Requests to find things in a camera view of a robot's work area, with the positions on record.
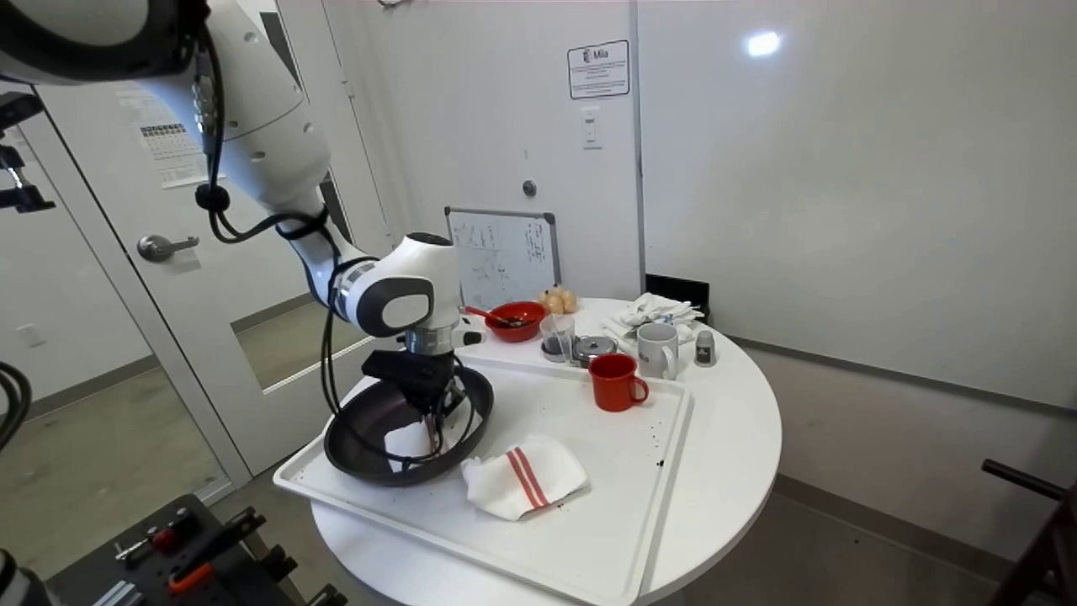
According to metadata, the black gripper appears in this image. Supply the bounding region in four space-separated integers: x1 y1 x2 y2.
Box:
359 330 486 447

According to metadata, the black frying pan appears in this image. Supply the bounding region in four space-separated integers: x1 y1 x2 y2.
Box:
320 363 497 493

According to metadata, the red bowl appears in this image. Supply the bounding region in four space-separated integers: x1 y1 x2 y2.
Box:
464 299 553 347

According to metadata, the small metal bowl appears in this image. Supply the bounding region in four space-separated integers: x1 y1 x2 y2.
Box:
568 333 618 372
538 330 577 363

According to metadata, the small tan item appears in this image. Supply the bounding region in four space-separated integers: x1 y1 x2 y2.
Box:
540 287 583 320

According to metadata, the small framed whiteboard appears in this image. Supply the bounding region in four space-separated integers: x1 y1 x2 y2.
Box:
439 203 565 313

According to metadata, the red mug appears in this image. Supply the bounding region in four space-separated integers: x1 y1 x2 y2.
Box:
584 350 651 414

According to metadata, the white door with window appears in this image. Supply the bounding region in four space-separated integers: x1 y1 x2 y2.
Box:
19 78 418 484

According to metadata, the pile of white packets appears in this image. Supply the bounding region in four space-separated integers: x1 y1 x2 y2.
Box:
615 291 711 336

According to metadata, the black outlet box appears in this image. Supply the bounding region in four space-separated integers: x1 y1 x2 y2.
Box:
642 269 713 325

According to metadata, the round white table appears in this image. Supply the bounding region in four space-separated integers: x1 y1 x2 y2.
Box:
306 295 786 606

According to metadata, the silver metal bar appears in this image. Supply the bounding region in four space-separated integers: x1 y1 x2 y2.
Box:
89 575 148 606

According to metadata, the black tool platform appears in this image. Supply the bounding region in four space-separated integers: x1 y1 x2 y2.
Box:
44 493 348 606

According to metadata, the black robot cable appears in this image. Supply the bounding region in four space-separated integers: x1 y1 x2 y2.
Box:
187 22 486 476

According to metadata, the silver door handle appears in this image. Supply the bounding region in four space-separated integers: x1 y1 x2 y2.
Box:
134 230 203 266

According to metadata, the white light switch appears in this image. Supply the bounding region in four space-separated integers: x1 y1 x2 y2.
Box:
575 109 609 160

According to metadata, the white wall sign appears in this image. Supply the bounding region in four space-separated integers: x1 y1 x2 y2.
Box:
563 36 633 104

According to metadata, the thick black cable loop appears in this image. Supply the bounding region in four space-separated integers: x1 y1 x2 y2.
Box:
0 359 38 451

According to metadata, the large glossy wall whiteboard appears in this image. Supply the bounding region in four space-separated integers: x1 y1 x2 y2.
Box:
633 0 1077 414

